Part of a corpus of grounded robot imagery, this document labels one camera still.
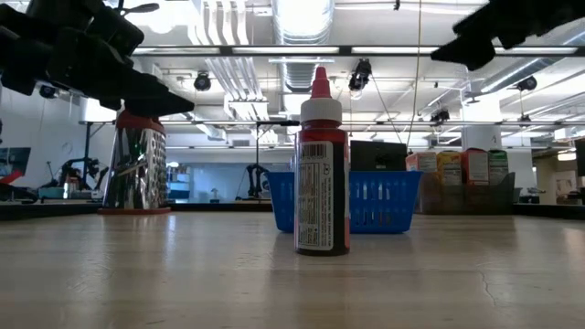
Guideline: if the steel box grater red handle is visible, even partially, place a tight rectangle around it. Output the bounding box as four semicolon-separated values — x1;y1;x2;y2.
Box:
96;109;173;216

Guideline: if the blue plastic basket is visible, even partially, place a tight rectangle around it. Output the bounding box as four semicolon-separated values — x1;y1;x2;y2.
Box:
266;170;425;235

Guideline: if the black overhead crossbar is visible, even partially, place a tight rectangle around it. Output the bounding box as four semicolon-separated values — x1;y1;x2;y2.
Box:
132;44;585;58

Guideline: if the large black monitor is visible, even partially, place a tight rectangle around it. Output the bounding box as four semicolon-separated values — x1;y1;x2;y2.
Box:
350;140;409;173

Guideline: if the black metal stand frame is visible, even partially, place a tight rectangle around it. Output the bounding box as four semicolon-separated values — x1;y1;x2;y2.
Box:
254;120;303;177

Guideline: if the Apple Jacks cereal box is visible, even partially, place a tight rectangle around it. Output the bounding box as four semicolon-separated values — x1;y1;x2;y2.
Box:
487;149;510;215

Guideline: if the dark wall screen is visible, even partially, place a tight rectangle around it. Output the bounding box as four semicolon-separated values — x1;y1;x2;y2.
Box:
0;146;32;177

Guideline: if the clear box of snack boxes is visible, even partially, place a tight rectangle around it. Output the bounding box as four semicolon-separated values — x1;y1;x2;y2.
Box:
413;171;516;216

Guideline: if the red food colouring bottle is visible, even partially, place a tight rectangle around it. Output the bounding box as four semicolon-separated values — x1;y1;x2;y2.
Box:
293;66;352;257

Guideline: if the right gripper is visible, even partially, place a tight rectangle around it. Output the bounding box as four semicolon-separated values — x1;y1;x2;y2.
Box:
429;0;585;72

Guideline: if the orange cereal box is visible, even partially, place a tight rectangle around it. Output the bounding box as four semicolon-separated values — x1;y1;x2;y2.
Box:
405;152;439;215

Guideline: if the red flat bar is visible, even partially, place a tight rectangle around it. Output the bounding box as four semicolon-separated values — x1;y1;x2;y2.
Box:
0;169;25;186

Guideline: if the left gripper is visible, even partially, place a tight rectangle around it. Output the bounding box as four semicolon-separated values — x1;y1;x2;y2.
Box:
0;0;197;119

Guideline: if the black table frame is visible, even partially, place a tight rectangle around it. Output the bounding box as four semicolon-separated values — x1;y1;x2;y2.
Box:
0;199;585;221

